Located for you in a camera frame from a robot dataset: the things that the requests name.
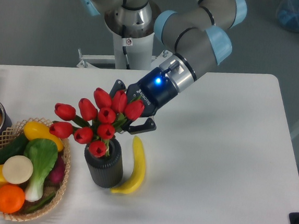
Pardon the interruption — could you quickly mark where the purple red onion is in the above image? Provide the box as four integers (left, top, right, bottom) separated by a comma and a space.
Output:
47, 155, 66, 184

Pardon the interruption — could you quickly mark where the green bok choy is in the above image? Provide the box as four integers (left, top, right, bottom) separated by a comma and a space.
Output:
24, 138, 58, 202

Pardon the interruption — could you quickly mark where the orange fruit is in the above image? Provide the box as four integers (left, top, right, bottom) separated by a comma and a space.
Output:
0, 184, 25, 214

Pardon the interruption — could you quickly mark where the red tulip bouquet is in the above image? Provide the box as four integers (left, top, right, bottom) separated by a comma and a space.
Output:
50, 88, 145, 158

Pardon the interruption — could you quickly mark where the dark green cucumber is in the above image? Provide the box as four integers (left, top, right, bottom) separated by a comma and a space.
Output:
0, 133, 29, 165

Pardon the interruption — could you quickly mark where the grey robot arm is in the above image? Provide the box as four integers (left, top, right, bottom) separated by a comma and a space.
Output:
82, 0, 247, 134

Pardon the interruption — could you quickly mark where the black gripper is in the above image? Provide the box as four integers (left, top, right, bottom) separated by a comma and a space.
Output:
109, 67, 178, 135

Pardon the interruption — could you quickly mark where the dark grey ribbed vase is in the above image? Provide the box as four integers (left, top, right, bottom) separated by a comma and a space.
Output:
84, 139, 123, 188

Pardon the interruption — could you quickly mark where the green chili pepper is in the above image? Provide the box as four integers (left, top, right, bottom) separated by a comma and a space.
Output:
22, 192, 56, 214

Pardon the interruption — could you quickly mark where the yellow squash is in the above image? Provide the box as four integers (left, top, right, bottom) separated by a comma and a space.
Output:
23, 121, 64, 152

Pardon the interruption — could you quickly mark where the yellow banana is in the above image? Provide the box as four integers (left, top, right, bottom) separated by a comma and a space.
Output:
110, 136, 147, 194

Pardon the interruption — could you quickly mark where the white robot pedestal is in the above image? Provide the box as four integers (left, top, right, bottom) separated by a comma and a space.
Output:
77, 33, 172, 70

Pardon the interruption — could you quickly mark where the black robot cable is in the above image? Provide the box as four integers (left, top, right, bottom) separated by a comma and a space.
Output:
118, 24, 135, 70

